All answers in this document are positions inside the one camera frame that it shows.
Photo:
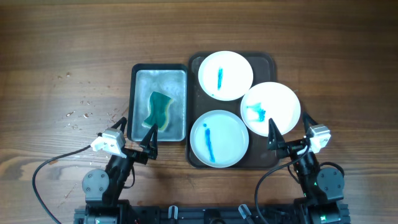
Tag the small black water tray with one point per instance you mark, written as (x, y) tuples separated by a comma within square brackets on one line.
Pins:
[(169, 79)]

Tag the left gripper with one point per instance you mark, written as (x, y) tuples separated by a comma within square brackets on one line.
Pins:
[(143, 158)]

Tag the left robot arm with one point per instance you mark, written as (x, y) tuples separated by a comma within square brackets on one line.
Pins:
[(102, 187)]

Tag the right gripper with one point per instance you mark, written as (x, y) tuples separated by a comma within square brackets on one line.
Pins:
[(294, 146)]

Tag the white stained plate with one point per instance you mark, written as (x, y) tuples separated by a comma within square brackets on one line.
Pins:
[(270, 100), (219, 139), (225, 75)]

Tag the dark brown serving tray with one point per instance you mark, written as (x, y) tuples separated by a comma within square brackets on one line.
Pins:
[(258, 157)]

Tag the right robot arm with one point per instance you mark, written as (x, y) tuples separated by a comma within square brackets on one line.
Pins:
[(322, 183)]

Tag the green yellow sponge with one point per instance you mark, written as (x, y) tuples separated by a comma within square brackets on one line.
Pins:
[(159, 105)]

